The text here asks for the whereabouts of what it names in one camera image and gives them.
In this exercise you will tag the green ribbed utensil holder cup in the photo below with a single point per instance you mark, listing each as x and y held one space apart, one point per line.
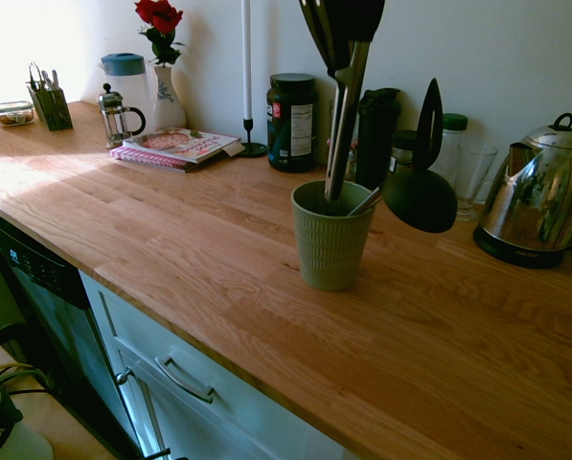
331 244

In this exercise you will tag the red checkered book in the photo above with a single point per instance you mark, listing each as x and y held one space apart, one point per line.
142 157

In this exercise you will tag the stainless steel electric kettle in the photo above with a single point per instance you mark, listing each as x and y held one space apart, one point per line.
534 191

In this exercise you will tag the stainless dishwasher black panel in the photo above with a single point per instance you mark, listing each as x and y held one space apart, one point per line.
51 306

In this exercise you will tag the round metal cabinet knob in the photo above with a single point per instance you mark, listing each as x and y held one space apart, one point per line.
124 376

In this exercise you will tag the clear pitcher with blue lid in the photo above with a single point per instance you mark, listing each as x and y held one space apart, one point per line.
127 76

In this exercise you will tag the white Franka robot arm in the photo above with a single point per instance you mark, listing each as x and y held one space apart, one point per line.
7 431

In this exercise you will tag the food processor cookbook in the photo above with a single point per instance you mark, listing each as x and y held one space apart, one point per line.
180 144

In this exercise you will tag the clear drinking glass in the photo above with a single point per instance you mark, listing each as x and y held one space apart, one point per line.
474 177

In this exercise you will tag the steel tongs with black tips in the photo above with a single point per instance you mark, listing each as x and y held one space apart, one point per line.
345 110

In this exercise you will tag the black Vega protein tub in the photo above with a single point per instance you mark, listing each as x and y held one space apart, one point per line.
290 124

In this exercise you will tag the red roses bouquet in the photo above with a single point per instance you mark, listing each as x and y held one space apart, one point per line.
161 19

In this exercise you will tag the glass French press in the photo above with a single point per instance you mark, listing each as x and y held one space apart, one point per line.
115 120

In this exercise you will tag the white vase blue floral print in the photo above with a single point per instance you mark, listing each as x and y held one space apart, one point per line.
168 105

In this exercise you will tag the spice bottle with green lid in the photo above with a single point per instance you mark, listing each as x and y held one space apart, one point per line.
450 144

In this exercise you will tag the black ladle with steel stem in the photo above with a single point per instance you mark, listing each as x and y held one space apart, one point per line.
419 201

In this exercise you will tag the small metal tongs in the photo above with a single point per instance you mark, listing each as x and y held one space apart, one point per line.
34 76

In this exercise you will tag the black shaker bottle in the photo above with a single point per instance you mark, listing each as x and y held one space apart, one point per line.
376 139

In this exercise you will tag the spice jar with dark lid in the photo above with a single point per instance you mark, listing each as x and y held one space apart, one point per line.
403 151

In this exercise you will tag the green cutlery caddy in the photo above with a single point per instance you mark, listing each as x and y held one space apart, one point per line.
51 110

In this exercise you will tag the tall white candle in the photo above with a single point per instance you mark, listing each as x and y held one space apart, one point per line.
246 57

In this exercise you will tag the glass food container with lid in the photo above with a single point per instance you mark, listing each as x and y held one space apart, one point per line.
11 113

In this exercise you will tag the black candle holder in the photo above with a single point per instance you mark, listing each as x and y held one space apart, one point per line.
252 146

